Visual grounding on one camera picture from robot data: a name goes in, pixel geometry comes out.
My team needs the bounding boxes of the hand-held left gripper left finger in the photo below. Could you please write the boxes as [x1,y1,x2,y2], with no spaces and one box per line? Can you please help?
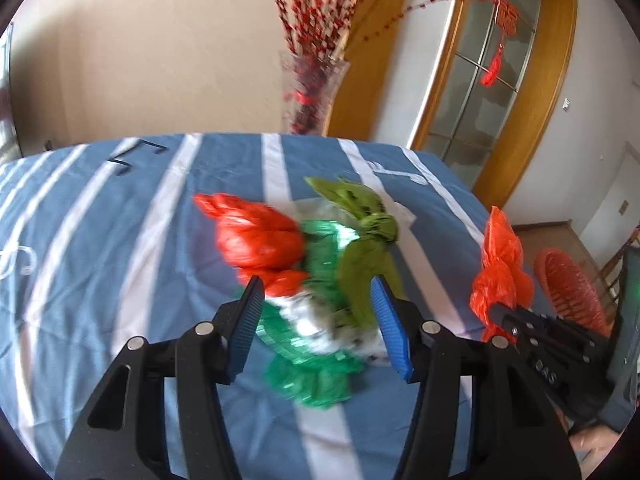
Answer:
[54,276,265,480]

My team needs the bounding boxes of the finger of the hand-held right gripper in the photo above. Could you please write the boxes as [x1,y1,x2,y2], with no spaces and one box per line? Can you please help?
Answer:
[500,321,596,376]
[492,304,606,348]

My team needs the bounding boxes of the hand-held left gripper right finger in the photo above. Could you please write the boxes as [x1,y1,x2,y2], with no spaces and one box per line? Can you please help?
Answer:
[370,275,583,480]

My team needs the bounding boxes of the small white plastic bag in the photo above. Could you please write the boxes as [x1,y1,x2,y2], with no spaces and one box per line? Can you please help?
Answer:
[280,200,416,366]

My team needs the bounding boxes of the red plastic bag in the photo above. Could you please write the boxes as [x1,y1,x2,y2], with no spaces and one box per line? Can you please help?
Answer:
[470,206,535,343]
[194,192,308,297]

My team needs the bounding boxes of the olive green plastic bag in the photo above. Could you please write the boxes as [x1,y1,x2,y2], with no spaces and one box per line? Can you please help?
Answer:
[304,176,407,328]

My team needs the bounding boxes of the dark green plastic bag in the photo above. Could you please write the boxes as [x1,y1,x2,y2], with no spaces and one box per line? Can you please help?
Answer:
[257,219,368,410]

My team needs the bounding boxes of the person's right hand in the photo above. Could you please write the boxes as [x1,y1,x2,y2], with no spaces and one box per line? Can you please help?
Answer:
[569,422,623,467]

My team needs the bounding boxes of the white door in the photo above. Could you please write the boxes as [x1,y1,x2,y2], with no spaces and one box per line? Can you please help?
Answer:
[582,152,640,256]

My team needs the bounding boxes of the blue white striped tablecloth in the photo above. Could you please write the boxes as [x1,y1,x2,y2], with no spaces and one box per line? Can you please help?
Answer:
[0,132,506,480]

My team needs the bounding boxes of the frosted glass panel door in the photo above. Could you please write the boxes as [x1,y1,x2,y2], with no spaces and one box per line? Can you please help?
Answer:
[417,0,543,186]

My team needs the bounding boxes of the glass vase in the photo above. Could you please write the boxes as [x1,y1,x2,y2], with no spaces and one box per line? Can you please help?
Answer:
[278,50,351,136]

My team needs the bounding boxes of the red hanging ornament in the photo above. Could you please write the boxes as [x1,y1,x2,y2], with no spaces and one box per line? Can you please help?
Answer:
[480,0,521,88]

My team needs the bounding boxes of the red berry branches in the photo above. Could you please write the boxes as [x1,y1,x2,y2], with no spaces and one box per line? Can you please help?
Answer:
[255,0,483,68]

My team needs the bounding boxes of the wooden door frame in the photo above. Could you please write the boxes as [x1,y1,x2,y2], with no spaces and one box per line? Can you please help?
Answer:
[327,0,578,211]

